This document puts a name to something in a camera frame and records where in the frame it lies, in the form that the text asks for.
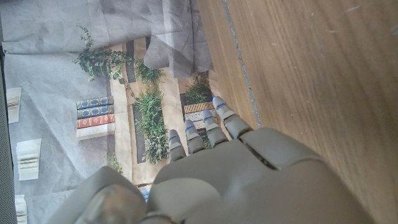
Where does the printed fabric backdrop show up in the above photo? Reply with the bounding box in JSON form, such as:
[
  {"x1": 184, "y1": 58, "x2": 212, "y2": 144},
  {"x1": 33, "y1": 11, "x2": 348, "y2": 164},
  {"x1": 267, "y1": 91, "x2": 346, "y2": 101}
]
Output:
[{"x1": 0, "y1": 0, "x2": 233, "y2": 224}]

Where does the grey tape outline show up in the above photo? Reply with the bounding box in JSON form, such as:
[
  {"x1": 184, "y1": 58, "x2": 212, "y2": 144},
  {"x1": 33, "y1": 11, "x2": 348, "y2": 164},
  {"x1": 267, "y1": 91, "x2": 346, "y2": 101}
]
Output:
[{"x1": 221, "y1": 0, "x2": 262, "y2": 129}]

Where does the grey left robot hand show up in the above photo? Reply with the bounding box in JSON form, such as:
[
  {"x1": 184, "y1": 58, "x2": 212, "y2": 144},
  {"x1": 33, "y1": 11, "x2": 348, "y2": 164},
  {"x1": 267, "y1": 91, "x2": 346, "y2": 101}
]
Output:
[{"x1": 46, "y1": 95, "x2": 377, "y2": 224}]

